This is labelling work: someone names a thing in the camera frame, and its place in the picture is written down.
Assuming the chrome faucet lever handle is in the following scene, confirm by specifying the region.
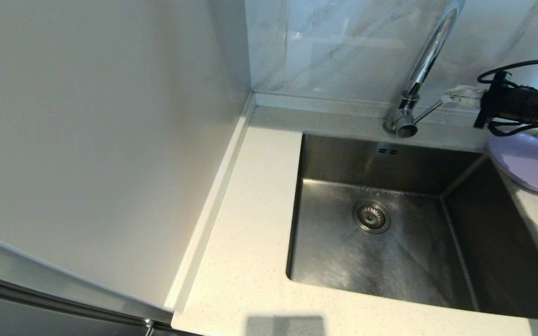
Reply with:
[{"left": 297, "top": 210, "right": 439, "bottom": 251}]
[{"left": 413, "top": 99, "right": 443, "bottom": 125}]

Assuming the stainless steel sink basin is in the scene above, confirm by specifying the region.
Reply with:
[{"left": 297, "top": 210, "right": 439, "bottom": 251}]
[{"left": 286, "top": 132, "right": 538, "bottom": 320}]

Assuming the chrome gooseneck faucet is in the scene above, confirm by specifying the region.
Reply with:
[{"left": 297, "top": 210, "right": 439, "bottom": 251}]
[{"left": 383, "top": 0, "right": 466, "bottom": 138}]

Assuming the purple plate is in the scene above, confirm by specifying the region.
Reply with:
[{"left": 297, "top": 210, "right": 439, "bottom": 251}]
[{"left": 488, "top": 132, "right": 538, "bottom": 195}]

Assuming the round metal drain strainer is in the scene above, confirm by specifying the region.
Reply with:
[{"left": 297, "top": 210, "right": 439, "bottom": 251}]
[{"left": 352, "top": 200, "right": 391, "bottom": 234}]

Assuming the white tall cabinet side panel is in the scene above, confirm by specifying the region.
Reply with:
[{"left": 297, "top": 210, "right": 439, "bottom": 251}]
[{"left": 0, "top": 0, "right": 255, "bottom": 323}]

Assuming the stainless steel appliance front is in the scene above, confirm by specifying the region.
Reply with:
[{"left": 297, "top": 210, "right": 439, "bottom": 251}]
[{"left": 0, "top": 270, "right": 202, "bottom": 336}]

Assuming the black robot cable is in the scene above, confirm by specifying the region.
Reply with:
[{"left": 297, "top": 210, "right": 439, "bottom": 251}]
[{"left": 477, "top": 58, "right": 538, "bottom": 138}]

